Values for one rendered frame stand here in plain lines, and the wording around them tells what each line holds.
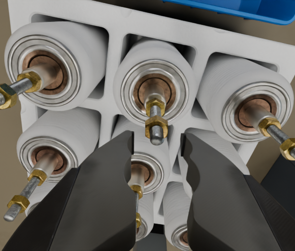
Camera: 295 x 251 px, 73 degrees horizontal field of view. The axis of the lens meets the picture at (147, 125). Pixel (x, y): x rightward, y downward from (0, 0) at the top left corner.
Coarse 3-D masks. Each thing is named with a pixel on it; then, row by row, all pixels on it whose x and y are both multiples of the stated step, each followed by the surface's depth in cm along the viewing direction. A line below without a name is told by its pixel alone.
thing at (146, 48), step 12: (132, 48) 27; (144, 48) 21; (156, 48) 21; (168, 48) 21; (132, 60) 21; (168, 60) 21; (180, 60) 21; (120, 72) 22; (192, 72) 22; (120, 84) 22; (192, 84) 22; (192, 96) 23; (120, 108) 23; (132, 120) 24
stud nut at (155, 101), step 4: (152, 100) 18; (156, 100) 18; (160, 100) 19; (148, 104) 18; (152, 104) 18; (156, 104) 18; (160, 104) 18; (164, 104) 18; (148, 108) 18; (160, 108) 18; (164, 108) 18; (148, 112) 18; (164, 112) 18; (148, 116) 19
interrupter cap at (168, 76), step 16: (144, 64) 20; (160, 64) 21; (128, 80) 21; (144, 80) 21; (160, 80) 22; (176, 80) 21; (128, 96) 22; (176, 96) 22; (128, 112) 23; (144, 112) 23; (176, 112) 23
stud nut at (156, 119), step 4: (156, 116) 15; (148, 120) 15; (152, 120) 15; (156, 120) 15; (160, 120) 15; (164, 120) 15; (148, 124) 15; (152, 124) 15; (156, 124) 15; (160, 124) 15; (164, 124) 15; (148, 128) 15; (164, 128) 15; (148, 132) 15; (164, 132) 15; (148, 136) 15; (164, 136) 15
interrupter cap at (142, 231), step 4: (144, 220) 32; (144, 224) 32; (140, 228) 33; (144, 228) 33; (136, 232) 34; (140, 232) 33; (144, 232) 33; (136, 236) 34; (140, 236) 34; (144, 236) 34; (136, 240) 34
